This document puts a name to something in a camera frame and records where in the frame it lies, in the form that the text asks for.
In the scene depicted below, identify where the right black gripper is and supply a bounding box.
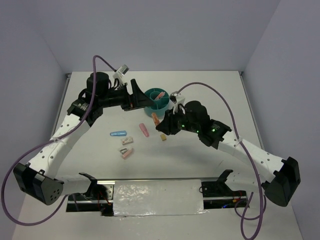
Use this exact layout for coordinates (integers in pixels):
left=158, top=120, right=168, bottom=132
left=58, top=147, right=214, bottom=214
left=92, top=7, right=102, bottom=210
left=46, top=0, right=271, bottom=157
left=156, top=105, right=200, bottom=135

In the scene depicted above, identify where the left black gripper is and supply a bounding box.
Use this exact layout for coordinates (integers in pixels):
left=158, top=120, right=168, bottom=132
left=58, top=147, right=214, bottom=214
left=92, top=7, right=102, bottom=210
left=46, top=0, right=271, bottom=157
left=99, top=79, right=155, bottom=112

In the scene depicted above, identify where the yellow eraser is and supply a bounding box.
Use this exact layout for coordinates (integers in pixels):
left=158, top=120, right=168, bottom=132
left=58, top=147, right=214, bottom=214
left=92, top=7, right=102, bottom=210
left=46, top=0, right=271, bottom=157
left=160, top=134, right=167, bottom=141

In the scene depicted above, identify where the pink translucent case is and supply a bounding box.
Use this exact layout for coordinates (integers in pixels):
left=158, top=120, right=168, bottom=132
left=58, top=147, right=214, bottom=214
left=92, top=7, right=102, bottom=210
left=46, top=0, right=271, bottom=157
left=139, top=123, right=150, bottom=138

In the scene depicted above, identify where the blue translucent stapler case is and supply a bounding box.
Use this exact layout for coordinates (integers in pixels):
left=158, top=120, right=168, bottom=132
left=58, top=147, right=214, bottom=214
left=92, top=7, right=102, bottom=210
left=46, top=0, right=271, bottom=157
left=109, top=130, right=127, bottom=137

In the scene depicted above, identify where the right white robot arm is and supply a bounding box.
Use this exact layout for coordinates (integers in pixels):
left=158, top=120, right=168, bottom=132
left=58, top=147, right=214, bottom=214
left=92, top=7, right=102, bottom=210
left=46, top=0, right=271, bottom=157
left=156, top=100, right=301, bottom=207

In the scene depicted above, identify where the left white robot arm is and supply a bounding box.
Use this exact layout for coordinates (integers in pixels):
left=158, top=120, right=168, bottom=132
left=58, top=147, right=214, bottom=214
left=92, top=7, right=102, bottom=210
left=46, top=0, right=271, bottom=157
left=13, top=72, right=154, bottom=206

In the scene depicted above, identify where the teal round divided organizer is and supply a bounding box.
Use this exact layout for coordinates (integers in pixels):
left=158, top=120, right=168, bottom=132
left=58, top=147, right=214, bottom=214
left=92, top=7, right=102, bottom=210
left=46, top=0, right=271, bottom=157
left=144, top=88, right=170, bottom=118

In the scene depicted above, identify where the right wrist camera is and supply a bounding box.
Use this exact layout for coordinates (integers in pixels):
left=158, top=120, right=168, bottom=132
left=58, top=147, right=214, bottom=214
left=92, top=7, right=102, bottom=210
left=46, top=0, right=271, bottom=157
left=169, top=91, right=185, bottom=114

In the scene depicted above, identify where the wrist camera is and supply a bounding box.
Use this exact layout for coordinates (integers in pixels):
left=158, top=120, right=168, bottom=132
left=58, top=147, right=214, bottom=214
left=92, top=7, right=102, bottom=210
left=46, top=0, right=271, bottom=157
left=169, top=91, right=185, bottom=114
left=113, top=64, right=129, bottom=87

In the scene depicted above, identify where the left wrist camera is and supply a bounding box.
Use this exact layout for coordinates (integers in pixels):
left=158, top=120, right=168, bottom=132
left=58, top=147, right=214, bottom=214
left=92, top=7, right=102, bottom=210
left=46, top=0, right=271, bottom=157
left=113, top=64, right=129, bottom=87

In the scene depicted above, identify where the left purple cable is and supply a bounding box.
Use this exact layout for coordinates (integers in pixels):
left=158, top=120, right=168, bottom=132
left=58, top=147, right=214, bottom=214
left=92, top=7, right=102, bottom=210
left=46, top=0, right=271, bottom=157
left=0, top=54, right=118, bottom=227

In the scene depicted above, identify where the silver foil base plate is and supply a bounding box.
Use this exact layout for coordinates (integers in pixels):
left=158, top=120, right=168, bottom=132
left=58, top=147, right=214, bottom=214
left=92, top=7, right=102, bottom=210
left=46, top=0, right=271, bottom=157
left=113, top=179, right=206, bottom=217

